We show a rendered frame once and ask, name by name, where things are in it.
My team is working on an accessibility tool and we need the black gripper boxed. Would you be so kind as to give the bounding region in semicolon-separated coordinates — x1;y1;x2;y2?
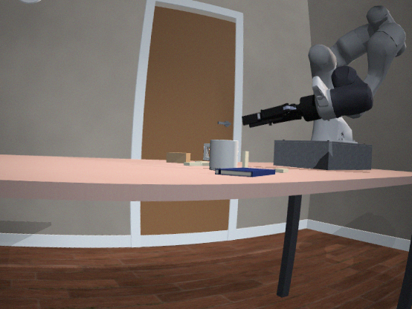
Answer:
242;94;321;128

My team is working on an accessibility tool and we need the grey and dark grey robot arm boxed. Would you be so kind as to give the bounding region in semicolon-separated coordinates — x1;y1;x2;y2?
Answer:
308;5;406;143

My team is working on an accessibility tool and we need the dark blue rectangular pad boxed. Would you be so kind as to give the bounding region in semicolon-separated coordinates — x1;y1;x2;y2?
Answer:
215;167;275;178

